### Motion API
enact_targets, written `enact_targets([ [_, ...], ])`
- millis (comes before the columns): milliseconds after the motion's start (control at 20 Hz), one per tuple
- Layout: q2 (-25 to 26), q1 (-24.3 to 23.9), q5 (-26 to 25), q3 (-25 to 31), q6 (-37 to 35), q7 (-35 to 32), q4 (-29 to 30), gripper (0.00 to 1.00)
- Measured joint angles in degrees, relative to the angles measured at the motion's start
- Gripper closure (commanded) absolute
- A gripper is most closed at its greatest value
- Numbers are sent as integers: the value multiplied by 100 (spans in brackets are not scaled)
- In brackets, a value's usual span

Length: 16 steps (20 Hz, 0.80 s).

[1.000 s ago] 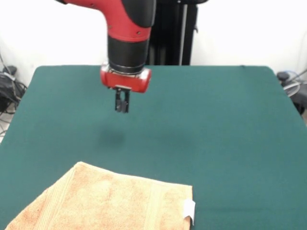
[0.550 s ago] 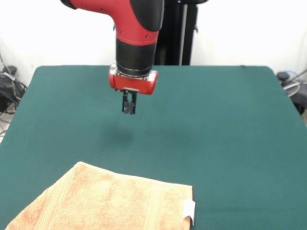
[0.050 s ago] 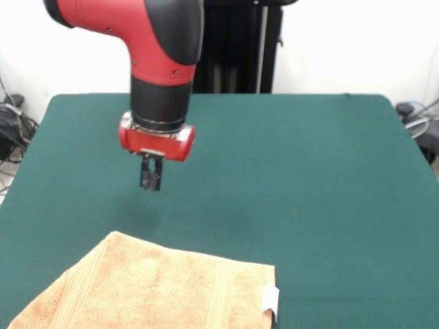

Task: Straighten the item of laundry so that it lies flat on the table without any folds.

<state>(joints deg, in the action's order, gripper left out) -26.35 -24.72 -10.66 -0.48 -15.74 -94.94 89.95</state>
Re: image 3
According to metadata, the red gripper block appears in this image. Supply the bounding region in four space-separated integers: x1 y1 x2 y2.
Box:
118 110 197 193

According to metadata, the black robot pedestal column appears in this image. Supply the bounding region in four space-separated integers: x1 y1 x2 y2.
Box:
191 0 291 95

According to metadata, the dark green table cloth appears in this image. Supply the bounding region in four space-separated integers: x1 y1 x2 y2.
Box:
0 93 439 329

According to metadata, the small black device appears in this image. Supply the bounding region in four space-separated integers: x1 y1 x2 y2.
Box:
3 93 25 108

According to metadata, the black cable bundle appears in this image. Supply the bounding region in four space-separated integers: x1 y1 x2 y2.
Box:
0 102 40 164

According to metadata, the black round knob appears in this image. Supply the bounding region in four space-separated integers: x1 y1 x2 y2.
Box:
396 102 416 119

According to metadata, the tan terry towel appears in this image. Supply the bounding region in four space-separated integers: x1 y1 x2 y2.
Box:
6 230 281 329

